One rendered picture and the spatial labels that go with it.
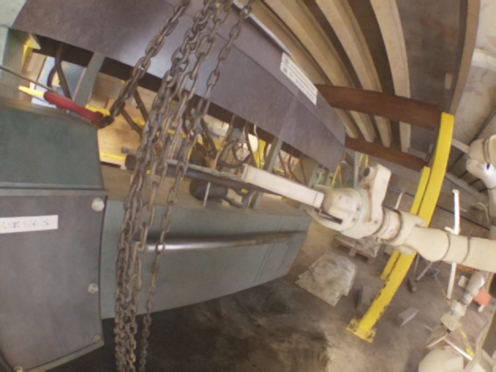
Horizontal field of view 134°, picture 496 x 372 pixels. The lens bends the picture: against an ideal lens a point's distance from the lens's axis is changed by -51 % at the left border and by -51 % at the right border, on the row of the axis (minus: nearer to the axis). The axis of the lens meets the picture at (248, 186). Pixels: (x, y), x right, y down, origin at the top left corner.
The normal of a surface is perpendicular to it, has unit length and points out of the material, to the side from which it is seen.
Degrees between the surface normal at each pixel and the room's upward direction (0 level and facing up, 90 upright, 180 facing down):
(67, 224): 90
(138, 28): 90
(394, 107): 90
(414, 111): 90
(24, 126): 45
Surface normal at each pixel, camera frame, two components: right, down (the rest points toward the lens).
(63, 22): 0.68, 0.33
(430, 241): -0.66, -0.21
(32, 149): 0.84, -0.41
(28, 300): 0.86, 0.36
